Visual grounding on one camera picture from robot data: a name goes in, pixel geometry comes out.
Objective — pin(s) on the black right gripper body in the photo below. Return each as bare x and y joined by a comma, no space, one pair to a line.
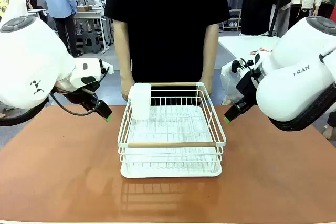
248,87

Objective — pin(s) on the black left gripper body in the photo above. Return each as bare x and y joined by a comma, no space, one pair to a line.
85,98

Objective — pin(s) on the white plastic cutlery holder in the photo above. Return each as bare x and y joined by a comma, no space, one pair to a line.
140,103

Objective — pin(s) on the white drip tray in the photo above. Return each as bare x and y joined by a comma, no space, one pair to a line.
170,174

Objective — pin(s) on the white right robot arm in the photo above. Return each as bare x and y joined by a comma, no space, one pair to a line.
288,90

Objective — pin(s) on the person's right forearm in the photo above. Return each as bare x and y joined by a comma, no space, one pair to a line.
122,51

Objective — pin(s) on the person's left forearm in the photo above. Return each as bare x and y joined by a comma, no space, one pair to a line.
210,51

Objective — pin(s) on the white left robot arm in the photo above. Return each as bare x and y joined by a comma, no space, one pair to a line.
31,51

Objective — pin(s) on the person's right hand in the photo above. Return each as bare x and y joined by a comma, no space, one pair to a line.
126,87

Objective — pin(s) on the person's left hand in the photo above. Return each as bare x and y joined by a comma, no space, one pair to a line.
207,83

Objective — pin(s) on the clear plastic trash bag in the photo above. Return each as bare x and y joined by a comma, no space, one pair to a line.
228,87

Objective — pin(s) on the small red object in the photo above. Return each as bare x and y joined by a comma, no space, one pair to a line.
262,49

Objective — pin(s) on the white side table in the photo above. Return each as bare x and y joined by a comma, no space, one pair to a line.
244,47

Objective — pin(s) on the grey step stool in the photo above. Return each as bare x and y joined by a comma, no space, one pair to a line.
92,41

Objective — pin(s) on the white shoe rack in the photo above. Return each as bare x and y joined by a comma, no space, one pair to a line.
232,20

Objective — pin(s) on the black stand pole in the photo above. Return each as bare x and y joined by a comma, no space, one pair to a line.
275,11

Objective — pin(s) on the white background work table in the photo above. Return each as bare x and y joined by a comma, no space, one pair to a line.
88,14

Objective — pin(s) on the person in black robe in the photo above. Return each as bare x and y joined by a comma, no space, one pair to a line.
260,1

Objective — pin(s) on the brown cardboard box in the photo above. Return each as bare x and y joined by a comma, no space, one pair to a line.
84,8

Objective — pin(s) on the bystander leg with sandal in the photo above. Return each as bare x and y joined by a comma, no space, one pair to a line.
329,130

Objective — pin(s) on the person in black t-shirt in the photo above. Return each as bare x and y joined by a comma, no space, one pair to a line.
168,24

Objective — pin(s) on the red garment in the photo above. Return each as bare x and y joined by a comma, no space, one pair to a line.
333,15

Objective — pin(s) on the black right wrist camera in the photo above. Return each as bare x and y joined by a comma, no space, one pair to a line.
240,64

